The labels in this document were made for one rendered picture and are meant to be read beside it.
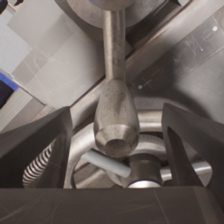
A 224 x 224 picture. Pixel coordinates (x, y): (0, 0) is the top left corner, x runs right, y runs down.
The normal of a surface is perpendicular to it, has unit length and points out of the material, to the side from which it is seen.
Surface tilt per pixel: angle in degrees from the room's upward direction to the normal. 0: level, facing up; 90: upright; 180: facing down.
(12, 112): 36
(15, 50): 90
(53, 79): 90
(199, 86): 90
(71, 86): 90
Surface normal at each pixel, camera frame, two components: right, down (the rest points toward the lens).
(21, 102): -0.56, -0.16
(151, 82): -0.01, 0.56
